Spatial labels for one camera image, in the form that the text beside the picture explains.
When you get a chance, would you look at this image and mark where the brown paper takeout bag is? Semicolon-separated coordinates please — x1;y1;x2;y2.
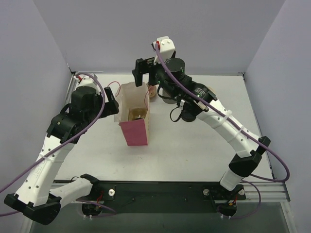
114;82;151;146

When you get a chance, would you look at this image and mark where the brown cardboard cup carrier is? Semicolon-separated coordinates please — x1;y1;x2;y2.
128;108;148;121
147;85;157;100

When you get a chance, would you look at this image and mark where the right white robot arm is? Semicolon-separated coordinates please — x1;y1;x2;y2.
132;58;271;191

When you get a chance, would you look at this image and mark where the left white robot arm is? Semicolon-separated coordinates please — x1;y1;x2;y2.
4;86;119;225

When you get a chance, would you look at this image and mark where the green paper coffee cup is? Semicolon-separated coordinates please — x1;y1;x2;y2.
208;86;215;95

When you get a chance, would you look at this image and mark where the grey cylindrical straw holder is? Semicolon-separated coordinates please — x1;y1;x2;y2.
159;89;176;104

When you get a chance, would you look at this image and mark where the black plastic cup lid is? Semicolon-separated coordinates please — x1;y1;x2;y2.
181;112;196;122

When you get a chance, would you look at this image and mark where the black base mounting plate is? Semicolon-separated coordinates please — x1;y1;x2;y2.
81;181;246;216

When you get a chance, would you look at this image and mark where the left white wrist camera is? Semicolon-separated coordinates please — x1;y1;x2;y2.
75;74;100;94

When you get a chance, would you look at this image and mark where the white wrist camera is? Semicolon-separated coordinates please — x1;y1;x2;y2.
75;74;100;94
152;36;176;61

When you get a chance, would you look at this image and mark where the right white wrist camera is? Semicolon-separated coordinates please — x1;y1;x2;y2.
152;36;176;61

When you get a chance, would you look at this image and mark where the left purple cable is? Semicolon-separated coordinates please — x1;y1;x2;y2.
0;72;106;216

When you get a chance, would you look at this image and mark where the purple cable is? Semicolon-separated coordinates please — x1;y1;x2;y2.
153;43;290;220
0;72;106;216

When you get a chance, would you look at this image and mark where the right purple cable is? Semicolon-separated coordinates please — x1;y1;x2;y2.
153;43;290;220

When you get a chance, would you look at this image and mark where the aluminium frame rail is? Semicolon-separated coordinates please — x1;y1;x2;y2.
61;181;289;205

